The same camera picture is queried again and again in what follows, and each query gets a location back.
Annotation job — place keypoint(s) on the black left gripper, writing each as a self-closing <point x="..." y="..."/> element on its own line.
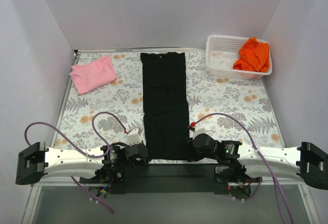
<point x="143" y="156"/>

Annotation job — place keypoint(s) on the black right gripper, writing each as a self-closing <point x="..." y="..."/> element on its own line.
<point x="193" y="154"/>

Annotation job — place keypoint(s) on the black t shirt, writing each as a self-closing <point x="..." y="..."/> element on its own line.
<point x="165" y="106"/>

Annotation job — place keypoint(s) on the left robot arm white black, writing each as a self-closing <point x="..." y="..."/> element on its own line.
<point x="95" y="166"/>

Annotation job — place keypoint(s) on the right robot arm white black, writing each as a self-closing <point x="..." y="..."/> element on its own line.
<point x="241" y="162"/>

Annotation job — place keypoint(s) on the floral patterned table mat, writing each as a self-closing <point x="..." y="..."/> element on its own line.
<point x="228" y="108"/>

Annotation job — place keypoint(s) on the pink folded t shirt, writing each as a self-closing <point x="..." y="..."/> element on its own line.
<point x="91" y="76"/>

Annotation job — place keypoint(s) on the white plastic laundry basket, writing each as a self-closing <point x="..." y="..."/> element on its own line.
<point x="222" y="52"/>

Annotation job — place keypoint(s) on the orange t shirt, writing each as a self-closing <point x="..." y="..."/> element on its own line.
<point x="254" y="56"/>

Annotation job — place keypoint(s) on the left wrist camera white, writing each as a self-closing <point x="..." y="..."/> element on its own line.
<point x="133" y="137"/>

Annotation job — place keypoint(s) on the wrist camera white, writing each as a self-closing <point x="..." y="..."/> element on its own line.
<point x="196" y="129"/>
<point x="133" y="137"/>

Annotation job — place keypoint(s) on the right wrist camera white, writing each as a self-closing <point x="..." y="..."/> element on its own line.
<point x="196" y="129"/>

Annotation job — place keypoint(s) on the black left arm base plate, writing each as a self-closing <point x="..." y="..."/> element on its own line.
<point x="105" y="176"/>

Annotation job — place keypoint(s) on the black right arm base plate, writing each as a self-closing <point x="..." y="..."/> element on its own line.
<point x="228" y="175"/>

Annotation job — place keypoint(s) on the aluminium frame rail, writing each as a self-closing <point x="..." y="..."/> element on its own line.
<point x="170" y="194"/>

